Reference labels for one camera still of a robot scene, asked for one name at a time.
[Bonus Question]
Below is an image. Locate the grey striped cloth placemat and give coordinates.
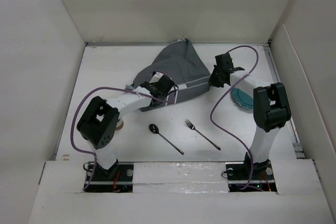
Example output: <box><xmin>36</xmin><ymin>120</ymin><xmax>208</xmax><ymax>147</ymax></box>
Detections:
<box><xmin>126</xmin><ymin>39</ymin><xmax>211</xmax><ymax>108</ymax></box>

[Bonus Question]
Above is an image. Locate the teal ceramic plate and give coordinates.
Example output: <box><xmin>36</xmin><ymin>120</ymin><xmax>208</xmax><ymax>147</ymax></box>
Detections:
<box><xmin>231</xmin><ymin>88</ymin><xmax>254</xmax><ymax>111</ymax></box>

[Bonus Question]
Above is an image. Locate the dark metal fork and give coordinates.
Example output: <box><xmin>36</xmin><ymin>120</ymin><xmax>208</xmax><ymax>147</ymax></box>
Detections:
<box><xmin>185</xmin><ymin>119</ymin><xmax>221</xmax><ymax>151</ymax></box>

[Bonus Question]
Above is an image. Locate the steel cup with white sleeve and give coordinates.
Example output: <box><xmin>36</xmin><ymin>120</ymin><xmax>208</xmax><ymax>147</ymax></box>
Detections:
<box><xmin>115</xmin><ymin>120</ymin><xmax>124</xmax><ymax>130</ymax></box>

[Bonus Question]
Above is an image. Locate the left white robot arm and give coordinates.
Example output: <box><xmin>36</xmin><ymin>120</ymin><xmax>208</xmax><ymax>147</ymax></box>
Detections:
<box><xmin>77</xmin><ymin>72</ymin><xmax>177</xmax><ymax>180</ymax></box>

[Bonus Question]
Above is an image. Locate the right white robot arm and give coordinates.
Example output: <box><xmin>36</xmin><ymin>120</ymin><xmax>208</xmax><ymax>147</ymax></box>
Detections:
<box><xmin>208</xmin><ymin>53</ymin><xmax>291</xmax><ymax>179</ymax></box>

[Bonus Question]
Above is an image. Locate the dark metal spoon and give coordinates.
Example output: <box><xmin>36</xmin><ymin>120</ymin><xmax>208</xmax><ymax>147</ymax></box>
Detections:
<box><xmin>149</xmin><ymin>124</ymin><xmax>184</xmax><ymax>155</ymax></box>

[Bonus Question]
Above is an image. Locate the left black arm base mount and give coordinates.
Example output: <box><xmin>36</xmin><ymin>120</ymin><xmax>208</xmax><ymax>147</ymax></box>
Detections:
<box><xmin>83</xmin><ymin>162</ymin><xmax>134</xmax><ymax>193</ymax></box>

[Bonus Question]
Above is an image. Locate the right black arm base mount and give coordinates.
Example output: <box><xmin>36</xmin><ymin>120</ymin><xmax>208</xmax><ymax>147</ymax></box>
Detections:
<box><xmin>221</xmin><ymin>161</ymin><xmax>277</xmax><ymax>193</ymax></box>

